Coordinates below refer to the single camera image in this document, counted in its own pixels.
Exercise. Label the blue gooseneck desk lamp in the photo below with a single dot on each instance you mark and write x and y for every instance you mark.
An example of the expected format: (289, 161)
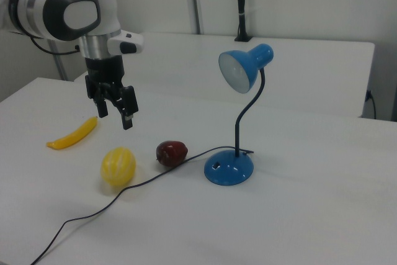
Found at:
(231, 172)

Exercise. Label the grey slanted frame post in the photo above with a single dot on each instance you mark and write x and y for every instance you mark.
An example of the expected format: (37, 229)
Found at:
(60, 63)

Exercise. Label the dark red toy apple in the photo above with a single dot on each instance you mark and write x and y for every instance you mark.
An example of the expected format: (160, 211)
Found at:
(172, 153)

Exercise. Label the yellow toy banana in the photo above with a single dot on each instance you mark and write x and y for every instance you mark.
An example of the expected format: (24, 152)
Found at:
(77, 134)

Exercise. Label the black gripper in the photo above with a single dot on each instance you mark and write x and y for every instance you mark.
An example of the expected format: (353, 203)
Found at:
(104, 72)

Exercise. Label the yellow striped toy melon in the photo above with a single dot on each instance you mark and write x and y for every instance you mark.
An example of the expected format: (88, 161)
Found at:
(118, 165)

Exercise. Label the black clamped pole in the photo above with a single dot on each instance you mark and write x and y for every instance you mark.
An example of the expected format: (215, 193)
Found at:
(241, 1)

